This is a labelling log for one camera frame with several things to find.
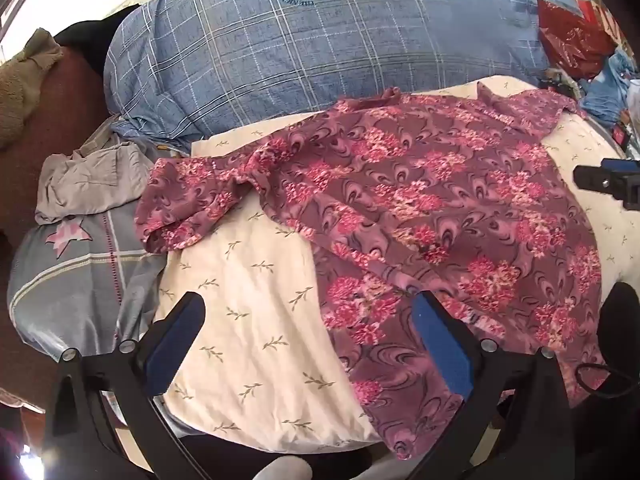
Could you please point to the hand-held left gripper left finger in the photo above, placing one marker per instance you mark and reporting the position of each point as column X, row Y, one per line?
column 172, row 355

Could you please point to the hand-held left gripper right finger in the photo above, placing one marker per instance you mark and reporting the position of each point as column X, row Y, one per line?
column 440, row 345

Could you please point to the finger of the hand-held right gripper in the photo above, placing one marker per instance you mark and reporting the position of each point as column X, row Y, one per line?
column 595, row 177

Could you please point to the pink floral shirt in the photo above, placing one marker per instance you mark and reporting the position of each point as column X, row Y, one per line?
column 400, row 200

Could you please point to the blue cloth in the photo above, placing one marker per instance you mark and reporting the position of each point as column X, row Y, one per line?
column 607, row 95

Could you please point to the white leaf-print bedsheet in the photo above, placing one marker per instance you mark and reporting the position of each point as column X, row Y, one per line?
column 250, row 320

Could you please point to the grey star-print cloth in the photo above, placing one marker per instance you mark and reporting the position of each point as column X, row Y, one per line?
column 75, row 280

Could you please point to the red plastic bag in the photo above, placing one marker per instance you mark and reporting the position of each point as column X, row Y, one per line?
column 575, row 40

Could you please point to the grey garment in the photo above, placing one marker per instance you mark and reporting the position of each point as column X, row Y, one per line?
column 85, row 185

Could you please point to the brown blanket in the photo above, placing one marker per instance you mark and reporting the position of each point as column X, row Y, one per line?
column 60, row 105

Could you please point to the beige fleece cloth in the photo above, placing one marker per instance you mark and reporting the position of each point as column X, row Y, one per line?
column 20, row 90

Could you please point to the blue plaid pillow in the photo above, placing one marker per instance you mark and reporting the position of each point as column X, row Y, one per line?
column 300, row 50

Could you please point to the black cloth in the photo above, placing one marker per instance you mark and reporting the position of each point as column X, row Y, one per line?
column 95, row 35

